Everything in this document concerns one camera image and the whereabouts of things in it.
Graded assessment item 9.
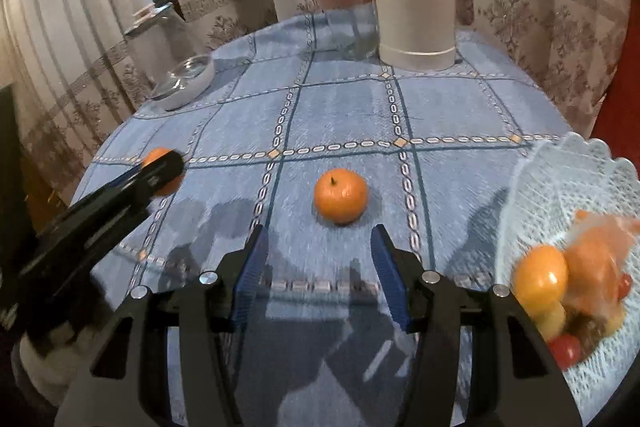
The small green-brown fruit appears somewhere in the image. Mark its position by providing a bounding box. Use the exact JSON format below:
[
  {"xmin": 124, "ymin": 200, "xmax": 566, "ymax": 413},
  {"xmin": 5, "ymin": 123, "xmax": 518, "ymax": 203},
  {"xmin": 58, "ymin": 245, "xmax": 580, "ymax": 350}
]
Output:
[
  {"xmin": 535, "ymin": 301, "xmax": 567, "ymax": 342},
  {"xmin": 606, "ymin": 304, "xmax": 628, "ymax": 333}
]

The large yellow-orange citrus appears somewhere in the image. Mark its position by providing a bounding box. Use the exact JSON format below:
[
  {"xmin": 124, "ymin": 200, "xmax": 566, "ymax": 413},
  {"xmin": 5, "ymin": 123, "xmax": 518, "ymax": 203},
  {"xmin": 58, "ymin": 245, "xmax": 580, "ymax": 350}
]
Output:
[{"xmin": 514, "ymin": 244, "xmax": 570, "ymax": 314}]

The blue checked tablecloth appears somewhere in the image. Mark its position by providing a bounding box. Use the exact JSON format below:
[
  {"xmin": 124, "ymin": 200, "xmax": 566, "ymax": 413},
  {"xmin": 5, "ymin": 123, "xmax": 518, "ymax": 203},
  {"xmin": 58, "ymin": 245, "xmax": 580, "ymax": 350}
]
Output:
[{"xmin": 65, "ymin": 4, "xmax": 576, "ymax": 427}]

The glass jar with white base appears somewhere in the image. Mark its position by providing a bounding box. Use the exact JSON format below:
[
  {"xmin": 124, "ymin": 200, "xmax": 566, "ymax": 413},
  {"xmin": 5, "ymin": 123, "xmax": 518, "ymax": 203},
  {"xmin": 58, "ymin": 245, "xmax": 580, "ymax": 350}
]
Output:
[{"xmin": 122, "ymin": 4, "xmax": 216, "ymax": 112}]

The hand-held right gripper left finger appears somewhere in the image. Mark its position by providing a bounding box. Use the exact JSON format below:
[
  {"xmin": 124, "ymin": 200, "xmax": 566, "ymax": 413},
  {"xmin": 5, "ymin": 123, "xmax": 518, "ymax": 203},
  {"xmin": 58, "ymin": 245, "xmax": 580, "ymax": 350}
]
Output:
[{"xmin": 55, "ymin": 224, "xmax": 270, "ymax": 427}]

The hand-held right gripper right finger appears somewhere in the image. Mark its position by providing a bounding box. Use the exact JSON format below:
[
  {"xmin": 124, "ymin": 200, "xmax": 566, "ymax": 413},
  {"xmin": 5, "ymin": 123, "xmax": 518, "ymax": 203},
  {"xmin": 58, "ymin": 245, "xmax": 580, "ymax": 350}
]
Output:
[{"xmin": 370, "ymin": 224, "xmax": 583, "ymax": 427}]

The red cloth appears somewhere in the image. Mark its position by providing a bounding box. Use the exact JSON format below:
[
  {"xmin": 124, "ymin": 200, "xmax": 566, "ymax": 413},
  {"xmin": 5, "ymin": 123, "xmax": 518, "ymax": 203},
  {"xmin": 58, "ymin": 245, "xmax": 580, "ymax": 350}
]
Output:
[{"xmin": 595, "ymin": 72, "xmax": 640, "ymax": 142}]

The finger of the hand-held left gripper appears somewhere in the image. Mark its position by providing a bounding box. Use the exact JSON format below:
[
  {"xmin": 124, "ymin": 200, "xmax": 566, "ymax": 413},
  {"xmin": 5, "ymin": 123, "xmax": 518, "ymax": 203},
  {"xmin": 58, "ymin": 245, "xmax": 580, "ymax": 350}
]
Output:
[
  {"xmin": 90, "ymin": 151, "xmax": 186, "ymax": 229},
  {"xmin": 106, "ymin": 163, "xmax": 149, "ymax": 194}
]

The orange with stem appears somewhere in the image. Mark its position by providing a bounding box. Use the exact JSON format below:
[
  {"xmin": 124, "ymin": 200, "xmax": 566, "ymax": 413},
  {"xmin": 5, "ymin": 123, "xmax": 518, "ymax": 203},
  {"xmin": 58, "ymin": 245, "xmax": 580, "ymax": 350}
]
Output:
[
  {"xmin": 141, "ymin": 147, "xmax": 186, "ymax": 198},
  {"xmin": 314, "ymin": 168, "xmax": 369, "ymax": 226}
]

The beige patterned curtain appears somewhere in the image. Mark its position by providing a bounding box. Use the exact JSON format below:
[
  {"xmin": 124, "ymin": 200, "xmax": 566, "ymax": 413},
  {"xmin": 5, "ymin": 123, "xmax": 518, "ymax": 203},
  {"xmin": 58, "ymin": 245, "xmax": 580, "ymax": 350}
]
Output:
[{"xmin": 0, "ymin": 0, "xmax": 631, "ymax": 208}]

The dark brown wrinkled fruit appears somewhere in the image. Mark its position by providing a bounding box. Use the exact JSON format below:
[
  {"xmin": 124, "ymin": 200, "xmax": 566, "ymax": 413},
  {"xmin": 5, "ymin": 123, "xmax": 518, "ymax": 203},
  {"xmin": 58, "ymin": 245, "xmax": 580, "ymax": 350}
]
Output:
[{"xmin": 570, "ymin": 312, "xmax": 608, "ymax": 350}]

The pale blue lace plastic basket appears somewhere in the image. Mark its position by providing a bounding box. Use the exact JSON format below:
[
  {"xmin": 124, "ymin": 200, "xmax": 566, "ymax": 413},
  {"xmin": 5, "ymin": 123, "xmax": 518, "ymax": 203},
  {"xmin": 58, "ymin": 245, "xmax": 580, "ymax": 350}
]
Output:
[{"xmin": 492, "ymin": 132, "xmax": 640, "ymax": 423}]

